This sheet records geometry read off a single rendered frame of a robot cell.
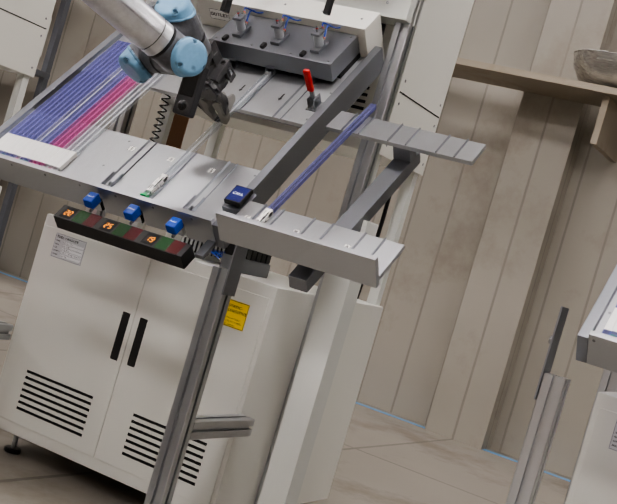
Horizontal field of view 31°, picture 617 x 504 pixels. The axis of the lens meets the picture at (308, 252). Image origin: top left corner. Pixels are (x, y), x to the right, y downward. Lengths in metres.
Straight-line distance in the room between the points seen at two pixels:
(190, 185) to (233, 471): 0.69
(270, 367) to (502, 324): 2.95
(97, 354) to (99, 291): 0.15
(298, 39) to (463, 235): 3.15
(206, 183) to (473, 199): 3.45
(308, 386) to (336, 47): 0.84
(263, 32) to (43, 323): 0.91
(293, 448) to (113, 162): 0.76
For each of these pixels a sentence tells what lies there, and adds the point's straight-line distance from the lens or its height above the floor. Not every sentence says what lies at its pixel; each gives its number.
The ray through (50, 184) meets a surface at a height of 0.70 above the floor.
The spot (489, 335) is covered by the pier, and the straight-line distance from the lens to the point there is 5.50.
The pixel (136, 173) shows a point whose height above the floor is 0.78.
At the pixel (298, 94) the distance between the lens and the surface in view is 2.64.
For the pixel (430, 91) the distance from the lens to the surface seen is 3.07.
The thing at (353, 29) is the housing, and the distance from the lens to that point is 2.71.
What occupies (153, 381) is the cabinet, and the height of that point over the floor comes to 0.32.
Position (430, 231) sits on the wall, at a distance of 5.81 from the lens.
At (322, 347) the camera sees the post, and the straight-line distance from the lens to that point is 2.26.
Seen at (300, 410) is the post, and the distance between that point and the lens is 2.28.
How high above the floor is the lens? 0.76
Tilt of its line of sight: 1 degrees down
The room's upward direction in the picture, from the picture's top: 16 degrees clockwise
